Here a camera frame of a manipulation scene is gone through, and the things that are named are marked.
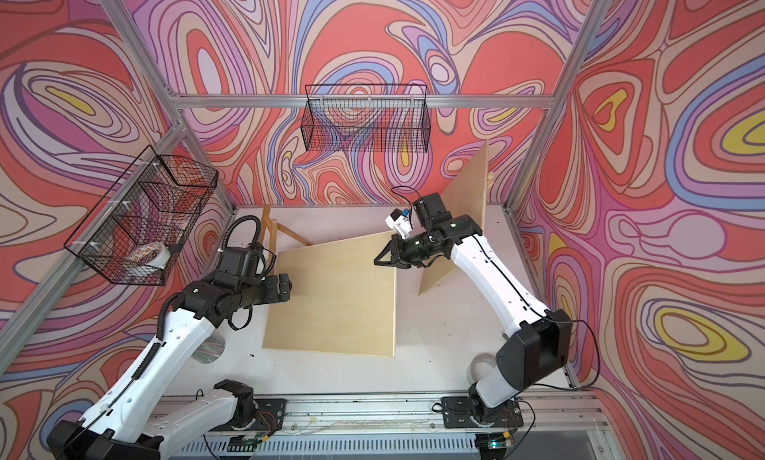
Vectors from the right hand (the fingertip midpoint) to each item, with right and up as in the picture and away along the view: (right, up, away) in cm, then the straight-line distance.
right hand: (381, 272), depth 73 cm
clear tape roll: (+26, -26, +6) cm, 38 cm away
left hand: (-27, -4, +5) cm, 27 cm away
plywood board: (-11, -9, +9) cm, 18 cm away
